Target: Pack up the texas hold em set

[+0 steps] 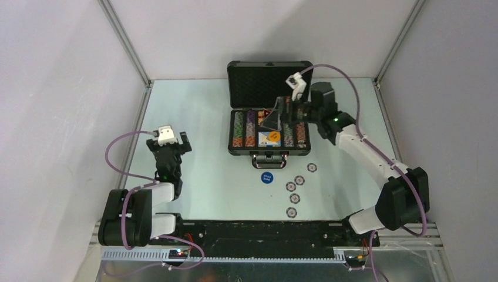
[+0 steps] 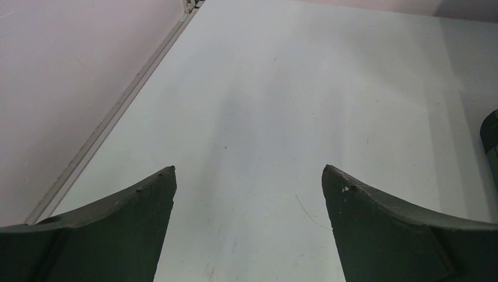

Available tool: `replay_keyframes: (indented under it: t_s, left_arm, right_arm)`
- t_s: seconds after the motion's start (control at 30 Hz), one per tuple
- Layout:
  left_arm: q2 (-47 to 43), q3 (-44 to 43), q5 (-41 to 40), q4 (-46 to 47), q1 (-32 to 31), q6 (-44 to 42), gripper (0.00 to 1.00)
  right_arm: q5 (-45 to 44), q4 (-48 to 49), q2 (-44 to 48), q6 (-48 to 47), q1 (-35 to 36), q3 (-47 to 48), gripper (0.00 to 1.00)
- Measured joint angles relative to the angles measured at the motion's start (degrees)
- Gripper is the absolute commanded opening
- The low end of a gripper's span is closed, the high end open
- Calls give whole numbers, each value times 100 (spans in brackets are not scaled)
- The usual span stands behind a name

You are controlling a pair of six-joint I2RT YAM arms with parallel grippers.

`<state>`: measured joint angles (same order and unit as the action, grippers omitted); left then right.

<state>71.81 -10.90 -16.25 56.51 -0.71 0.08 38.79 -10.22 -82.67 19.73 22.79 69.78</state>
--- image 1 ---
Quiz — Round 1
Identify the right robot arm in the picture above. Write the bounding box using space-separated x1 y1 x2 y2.
273 78 430 246

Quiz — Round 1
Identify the black poker case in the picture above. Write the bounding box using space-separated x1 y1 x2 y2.
227 61 312 169

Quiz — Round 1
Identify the red triangular dealer button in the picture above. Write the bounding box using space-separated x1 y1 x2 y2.
264 109 273 119

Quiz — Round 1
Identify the grey cable duct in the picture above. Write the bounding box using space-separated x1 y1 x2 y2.
102 249 347 264

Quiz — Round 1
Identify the purple cable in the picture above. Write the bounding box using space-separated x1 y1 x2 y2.
300 64 429 282
106 130 206 271

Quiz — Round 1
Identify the right aluminium frame post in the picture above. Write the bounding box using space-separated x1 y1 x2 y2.
374 0 427 89

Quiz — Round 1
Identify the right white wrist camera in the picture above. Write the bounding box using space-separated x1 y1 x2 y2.
285 72 307 101

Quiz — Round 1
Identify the blue orange chip row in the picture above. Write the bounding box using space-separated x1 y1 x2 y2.
282 123 294 147

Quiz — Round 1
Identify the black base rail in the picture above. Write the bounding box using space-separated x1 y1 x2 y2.
174 220 380 259

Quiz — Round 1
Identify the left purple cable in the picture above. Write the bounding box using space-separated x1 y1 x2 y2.
106 130 206 271

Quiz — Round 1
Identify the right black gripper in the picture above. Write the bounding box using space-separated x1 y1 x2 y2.
260 95 321 132

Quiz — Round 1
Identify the purple blue chip row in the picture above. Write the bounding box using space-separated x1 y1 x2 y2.
245 110 255 147

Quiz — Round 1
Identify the blue card deck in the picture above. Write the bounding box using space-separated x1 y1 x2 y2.
257 132 281 147

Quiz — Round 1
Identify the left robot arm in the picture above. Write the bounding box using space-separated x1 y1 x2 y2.
97 126 192 250

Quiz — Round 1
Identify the aluminium frame post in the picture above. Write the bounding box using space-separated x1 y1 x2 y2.
374 0 427 89
97 0 151 87

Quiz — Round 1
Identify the blue small blind button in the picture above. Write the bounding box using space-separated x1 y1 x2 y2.
261 172 274 184

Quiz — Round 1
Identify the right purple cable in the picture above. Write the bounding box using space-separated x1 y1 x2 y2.
300 64 429 282

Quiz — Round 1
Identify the left aluminium frame post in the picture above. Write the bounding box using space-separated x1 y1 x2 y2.
97 0 151 87

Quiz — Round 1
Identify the brown chip row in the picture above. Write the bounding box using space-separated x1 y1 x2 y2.
295 123 307 148

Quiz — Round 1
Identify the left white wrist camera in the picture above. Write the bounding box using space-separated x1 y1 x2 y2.
157 125 179 146

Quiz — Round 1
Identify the grey poker chip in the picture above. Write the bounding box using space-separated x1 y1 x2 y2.
307 163 317 173
289 193 301 204
294 176 305 186
285 182 297 192
286 207 297 219

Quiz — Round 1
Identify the green chip row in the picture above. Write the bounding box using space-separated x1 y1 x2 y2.
232 112 244 147

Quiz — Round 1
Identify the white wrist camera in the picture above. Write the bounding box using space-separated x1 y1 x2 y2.
157 125 179 146
285 72 307 101

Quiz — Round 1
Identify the red card deck box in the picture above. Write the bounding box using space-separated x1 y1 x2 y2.
257 110 272 127

